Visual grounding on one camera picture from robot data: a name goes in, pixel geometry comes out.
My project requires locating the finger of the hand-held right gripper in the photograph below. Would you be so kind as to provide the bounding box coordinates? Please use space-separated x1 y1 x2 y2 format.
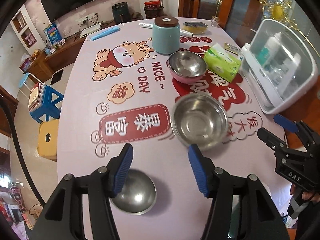
257 127 308 158
273 114 320 155

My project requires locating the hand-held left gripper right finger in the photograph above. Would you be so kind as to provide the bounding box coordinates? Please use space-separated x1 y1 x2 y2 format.
188 144 285 240

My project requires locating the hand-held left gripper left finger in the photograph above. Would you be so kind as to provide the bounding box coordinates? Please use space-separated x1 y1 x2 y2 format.
29 144 134 240

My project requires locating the small stainless steel bowl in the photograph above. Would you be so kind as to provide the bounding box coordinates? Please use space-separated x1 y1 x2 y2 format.
110 169 157 215

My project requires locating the large stainless steel bowl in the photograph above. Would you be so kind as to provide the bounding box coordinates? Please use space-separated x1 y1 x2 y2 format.
170 94 229 152

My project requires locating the pink steel bowl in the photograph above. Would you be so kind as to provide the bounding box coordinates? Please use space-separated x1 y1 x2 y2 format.
167 51 208 85

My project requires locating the person's right hand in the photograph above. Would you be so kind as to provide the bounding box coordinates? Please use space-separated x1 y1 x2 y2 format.
301 189 320 203

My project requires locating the pink printed tablecloth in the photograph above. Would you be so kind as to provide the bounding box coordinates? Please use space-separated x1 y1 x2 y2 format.
56 17 292 240

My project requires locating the white sterilizer cabinet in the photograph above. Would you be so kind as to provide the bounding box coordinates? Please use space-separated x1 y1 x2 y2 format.
241 19 318 115

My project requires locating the yellow plastic stool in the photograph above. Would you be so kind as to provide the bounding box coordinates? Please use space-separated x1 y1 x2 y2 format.
37 119 60 162

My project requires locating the green tissue pack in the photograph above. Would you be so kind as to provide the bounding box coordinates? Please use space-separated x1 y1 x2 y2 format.
204 43 242 82

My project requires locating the silver packet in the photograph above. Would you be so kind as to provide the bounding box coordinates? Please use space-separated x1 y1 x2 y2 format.
224 42 242 54

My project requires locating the blue plastic stool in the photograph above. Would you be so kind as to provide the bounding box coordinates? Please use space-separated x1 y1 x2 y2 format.
29 85 64 124

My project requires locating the golden sun ornament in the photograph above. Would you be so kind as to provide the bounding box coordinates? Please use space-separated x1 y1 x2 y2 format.
262 0 293 23

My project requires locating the stack of books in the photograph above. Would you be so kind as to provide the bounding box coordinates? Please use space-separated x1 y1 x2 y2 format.
27 81 47 112

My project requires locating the brown wooden room door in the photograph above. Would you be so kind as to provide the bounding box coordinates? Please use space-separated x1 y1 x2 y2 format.
0 85 19 138

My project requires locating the round yellow tin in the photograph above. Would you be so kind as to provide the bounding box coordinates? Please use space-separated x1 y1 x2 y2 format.
182 21 208 35

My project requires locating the wooden television cabinet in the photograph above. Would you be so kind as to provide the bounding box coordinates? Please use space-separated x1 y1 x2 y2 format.
26 17 144 83

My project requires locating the small pale blue stool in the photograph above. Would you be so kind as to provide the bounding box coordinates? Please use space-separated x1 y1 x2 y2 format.
19 72 38 92

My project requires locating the teal canister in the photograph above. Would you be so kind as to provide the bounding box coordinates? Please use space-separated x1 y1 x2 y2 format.
152 17 181 55

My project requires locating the blue face mask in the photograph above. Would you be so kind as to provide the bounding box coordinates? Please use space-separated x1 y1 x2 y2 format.
86 23 125 41

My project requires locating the red box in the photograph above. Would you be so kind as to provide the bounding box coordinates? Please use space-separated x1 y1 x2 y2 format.
20 57 35 72

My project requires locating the white router box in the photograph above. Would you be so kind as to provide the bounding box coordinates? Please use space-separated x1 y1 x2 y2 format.
79 23 102 37

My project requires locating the orange wooden sliding door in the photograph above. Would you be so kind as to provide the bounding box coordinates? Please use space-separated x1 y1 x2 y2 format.
178 0 240 38

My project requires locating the dark green air fryer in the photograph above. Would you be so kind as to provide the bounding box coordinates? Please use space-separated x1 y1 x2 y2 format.
112 2 130 23

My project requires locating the dark round basket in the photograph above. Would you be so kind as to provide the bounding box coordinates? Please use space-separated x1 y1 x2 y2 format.
143 5 164 19

